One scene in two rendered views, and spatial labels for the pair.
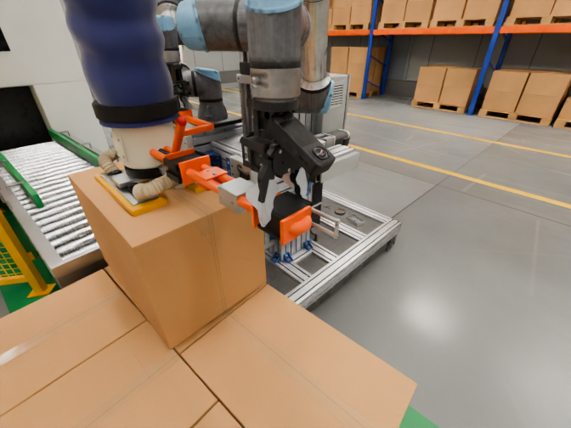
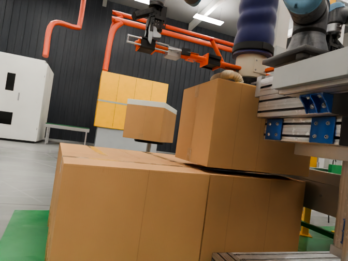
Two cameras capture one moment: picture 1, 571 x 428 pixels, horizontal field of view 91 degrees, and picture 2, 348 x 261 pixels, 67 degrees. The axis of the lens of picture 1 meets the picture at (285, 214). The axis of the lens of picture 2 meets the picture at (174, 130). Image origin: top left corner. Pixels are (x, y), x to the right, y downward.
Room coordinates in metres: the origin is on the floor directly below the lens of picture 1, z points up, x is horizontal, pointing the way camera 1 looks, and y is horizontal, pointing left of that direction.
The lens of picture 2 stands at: (1.15, -1.05, 0.68)
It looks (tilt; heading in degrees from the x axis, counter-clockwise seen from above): 2 degrees up; 115
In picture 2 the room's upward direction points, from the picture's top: 8 degrees clockwise
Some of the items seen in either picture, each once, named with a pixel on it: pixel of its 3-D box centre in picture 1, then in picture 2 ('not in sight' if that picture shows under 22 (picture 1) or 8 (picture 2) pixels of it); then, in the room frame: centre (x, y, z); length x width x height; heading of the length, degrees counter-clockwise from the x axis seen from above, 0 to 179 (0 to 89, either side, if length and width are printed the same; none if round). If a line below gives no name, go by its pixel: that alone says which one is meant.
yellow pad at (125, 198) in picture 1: (127, 184); not in sight; (0.80, 0.50, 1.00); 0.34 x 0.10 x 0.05; 45
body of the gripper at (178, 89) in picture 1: (175, 80); (330, 46); (1.24, 0.44, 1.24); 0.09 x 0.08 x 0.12; 45
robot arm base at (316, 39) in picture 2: not in sight; (307, 46); (1.14, 0.03, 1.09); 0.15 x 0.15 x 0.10
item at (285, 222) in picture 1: (280, 216); (146, 45); (0.44, 0.01, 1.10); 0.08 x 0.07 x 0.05; 45
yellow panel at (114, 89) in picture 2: not in sight; (129, 115); (-4.07, 6.40, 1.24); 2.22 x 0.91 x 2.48; 44
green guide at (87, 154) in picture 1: (84, 149); not in sight; (2.31, 1.69, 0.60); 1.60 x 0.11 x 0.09; 49
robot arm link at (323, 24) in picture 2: not in sight; (310, 15); (1.14, 0.02, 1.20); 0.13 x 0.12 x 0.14; 80
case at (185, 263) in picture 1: (171, 230); (242, 130); (0.87, 0.43, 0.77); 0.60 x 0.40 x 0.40; 46
